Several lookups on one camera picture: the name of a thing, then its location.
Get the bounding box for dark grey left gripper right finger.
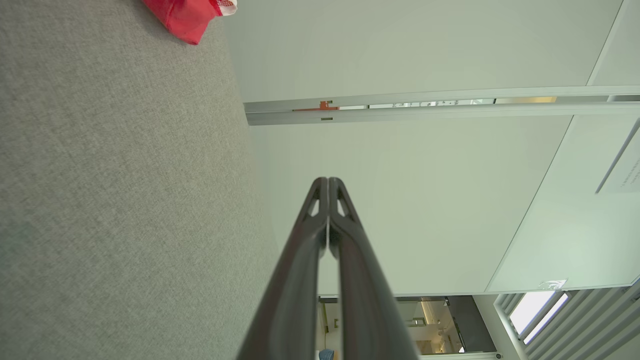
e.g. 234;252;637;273
328;177;420;360

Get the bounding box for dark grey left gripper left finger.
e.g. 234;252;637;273
237;177;329;360

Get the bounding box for red printed jersey shirt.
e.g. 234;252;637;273
143;0;238;46

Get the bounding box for grey window louvres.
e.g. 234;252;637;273
494;280;640;360

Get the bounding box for orange bracket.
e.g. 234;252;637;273
294;100;340;112

